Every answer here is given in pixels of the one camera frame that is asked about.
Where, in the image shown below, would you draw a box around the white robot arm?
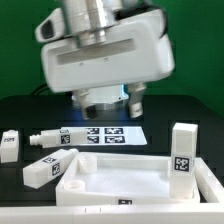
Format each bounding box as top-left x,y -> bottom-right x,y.
35,0 -> 174,119

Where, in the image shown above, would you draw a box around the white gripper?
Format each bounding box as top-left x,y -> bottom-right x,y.
41,9 -> 174,120

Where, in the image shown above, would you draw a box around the white marker sheet with tags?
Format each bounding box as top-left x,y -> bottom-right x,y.
59,126 -> 148,148

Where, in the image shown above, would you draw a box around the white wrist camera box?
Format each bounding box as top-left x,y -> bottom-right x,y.
35,8 -> 68,43

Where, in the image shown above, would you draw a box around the black base cables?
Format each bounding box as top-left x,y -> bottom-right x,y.
31,83 -> 51,97

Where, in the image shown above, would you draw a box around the white desk tabletop tray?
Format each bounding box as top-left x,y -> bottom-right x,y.
56,152 -> 200,206

